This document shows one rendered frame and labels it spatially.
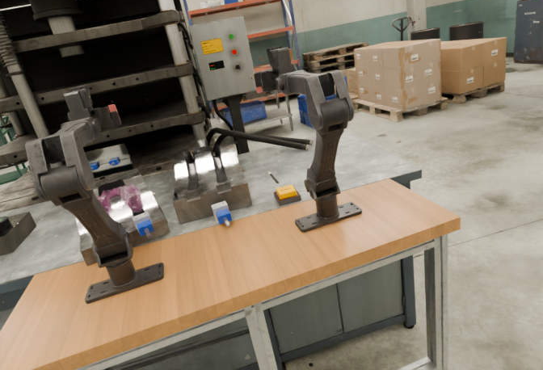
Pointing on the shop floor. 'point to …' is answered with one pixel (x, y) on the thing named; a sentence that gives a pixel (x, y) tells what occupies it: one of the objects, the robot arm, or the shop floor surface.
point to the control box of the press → (225, 67)
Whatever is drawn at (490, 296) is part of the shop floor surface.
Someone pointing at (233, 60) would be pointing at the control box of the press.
